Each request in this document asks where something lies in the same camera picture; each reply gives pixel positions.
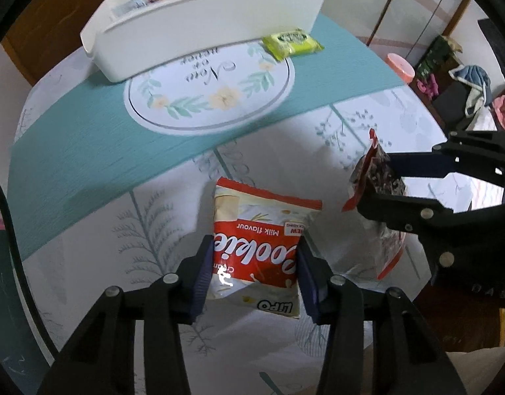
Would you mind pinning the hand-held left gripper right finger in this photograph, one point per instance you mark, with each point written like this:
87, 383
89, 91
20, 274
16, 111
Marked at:
306, 279

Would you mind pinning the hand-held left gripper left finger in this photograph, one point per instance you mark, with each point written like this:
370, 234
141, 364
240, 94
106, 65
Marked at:
203, 271

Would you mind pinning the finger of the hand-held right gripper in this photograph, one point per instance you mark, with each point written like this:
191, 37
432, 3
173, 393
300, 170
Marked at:
417, 164
400, 210

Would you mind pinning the dark snack packet red edges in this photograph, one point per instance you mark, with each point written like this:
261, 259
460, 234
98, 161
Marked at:
372, 173

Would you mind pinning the red and white cookie packet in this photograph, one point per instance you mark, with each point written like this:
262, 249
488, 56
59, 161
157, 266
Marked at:
256, 230

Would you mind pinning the white plastic tray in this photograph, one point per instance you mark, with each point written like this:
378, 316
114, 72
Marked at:
195, 24

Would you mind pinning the black box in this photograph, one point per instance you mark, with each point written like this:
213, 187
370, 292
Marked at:
452, 105

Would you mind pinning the small pink toy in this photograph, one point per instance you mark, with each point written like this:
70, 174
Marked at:
427, 87

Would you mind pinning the blue and white cloth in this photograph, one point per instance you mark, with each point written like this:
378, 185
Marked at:
474, 86

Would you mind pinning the pink plastic stool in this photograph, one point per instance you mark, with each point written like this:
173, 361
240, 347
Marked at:
400, 68

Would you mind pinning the green bag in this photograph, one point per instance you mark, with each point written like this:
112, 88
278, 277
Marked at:
435, 55

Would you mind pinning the white leaf-print tablecloth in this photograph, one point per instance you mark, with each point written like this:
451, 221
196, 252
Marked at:
297, 152

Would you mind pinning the round white floral placemat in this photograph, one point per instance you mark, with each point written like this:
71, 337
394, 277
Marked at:
203, 111

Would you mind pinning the pale sliding wardrobe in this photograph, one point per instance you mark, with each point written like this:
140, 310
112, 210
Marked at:
380, 0

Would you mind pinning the green snack packet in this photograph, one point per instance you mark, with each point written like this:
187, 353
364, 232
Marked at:
291, 43

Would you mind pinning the green chalkboard with pink frame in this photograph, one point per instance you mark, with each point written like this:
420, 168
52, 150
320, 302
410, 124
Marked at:
5, 296

